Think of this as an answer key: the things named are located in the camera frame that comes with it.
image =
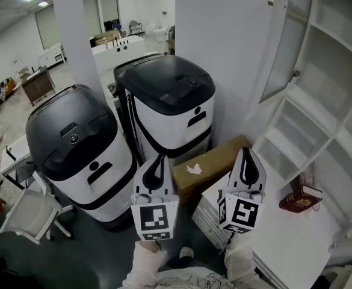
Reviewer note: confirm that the small metal rack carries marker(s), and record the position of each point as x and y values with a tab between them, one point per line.
24	72

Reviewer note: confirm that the person's right white shoe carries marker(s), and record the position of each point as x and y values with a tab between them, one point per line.
186	252

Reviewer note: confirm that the white table with black frame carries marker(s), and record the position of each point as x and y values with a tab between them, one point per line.
16	155

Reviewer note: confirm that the person's printed white shirt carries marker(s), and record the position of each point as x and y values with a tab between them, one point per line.
193	278

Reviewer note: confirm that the white office chair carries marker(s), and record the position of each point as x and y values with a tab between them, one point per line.
31	212

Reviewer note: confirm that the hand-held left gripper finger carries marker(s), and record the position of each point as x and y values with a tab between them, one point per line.
138	185
169	185

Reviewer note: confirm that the small rectangular ceiling light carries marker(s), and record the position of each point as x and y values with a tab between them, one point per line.
43	3

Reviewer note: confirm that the grey folding chair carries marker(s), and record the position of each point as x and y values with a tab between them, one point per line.
136	27

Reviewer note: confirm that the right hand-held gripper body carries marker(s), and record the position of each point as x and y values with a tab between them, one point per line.
245	215

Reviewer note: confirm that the white toilet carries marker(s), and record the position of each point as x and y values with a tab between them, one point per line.
159	32

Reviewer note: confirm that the brown cardboard box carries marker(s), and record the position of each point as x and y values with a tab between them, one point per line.
211	167

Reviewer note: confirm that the white tub with black holes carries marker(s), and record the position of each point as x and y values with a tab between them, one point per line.
118	54

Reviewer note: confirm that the white black service robot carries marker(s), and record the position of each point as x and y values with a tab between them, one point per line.
73	161
169	101

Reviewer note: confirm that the dark red book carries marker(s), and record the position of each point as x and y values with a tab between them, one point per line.
299	200

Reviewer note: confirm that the white cabinet glass door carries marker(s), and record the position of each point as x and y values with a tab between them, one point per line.
287	47

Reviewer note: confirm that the white shelf cabinet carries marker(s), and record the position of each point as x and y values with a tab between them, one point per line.
338	80

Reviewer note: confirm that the small white round object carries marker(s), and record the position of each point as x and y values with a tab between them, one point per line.
349	233

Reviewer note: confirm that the torn white paper scrap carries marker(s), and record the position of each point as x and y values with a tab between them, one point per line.
193	169

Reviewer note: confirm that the white desk with drawers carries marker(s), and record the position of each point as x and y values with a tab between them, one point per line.
290	239

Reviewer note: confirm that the brown sofa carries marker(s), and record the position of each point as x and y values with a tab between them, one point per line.
7	90

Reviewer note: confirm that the person's left forearm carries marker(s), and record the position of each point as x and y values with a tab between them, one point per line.
145	266

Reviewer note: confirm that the white sideboard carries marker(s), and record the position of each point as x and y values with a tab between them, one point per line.
51	56

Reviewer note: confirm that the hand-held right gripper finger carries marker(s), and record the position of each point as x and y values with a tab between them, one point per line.
235	179
261	181

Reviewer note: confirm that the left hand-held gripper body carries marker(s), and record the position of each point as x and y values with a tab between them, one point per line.
153	218

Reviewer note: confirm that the person's right forearm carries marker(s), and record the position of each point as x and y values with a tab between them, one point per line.
242	263

